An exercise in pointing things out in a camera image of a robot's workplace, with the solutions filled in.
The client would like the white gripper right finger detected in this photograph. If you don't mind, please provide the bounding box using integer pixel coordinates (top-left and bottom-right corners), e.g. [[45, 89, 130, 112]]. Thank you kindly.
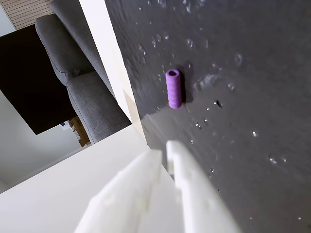
[[166, 140, 242, 233]]

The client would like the white board under mat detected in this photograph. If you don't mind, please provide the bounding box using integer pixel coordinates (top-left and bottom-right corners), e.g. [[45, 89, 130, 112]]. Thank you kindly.
[[0, 0, 178, 233]]

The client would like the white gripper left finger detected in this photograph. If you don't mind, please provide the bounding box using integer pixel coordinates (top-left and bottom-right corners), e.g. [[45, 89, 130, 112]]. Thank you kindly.
[[74, 149, 163, 233]]

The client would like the purple ribbed pen grip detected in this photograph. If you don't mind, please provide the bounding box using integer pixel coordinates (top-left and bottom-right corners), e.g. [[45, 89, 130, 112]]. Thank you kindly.
[[165, 68, 183, 109]]

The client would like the gray fabric sofa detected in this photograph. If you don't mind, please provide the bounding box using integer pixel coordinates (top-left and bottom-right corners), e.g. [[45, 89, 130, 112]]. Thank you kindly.
[[35, 0, 133, 144]]

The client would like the black table mat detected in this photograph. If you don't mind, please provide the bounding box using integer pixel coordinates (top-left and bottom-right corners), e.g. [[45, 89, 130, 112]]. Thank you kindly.
[[104, 0, 311, 233]]

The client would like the cardboard box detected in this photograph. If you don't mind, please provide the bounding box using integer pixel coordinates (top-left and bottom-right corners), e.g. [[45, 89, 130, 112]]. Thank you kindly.
[[68, 116, 92, 147]]

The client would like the black low table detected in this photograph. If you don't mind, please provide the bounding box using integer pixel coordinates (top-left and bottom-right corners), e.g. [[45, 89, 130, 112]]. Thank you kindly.
[[0, 24, 78, 136]]

